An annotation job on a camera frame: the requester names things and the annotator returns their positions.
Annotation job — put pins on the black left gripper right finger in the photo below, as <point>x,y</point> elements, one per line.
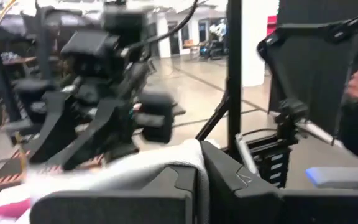
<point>259,205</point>

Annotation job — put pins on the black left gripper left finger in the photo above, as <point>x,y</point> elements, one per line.
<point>110,208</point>

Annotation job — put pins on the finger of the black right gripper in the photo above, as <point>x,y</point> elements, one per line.
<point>92,133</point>
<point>54,124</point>

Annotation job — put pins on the pale grey towel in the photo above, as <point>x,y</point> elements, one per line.
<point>154,158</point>

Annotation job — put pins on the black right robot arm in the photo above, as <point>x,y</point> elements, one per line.
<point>157,105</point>

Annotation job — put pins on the pink plastic basket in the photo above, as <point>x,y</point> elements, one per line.
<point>2,213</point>

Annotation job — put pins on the black labelled boxes stack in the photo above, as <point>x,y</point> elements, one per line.
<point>272,161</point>

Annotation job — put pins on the hazard striped floor strip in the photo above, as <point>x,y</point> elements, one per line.
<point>8,174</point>

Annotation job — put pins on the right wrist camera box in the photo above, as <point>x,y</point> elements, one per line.
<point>123,21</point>

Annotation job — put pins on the silver metal bracket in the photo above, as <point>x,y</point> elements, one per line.
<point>246,155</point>

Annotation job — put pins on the black diagonal frame strut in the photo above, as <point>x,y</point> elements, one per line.
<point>213,116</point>

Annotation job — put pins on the black vertical frame post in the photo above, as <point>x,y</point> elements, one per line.
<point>234,77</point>

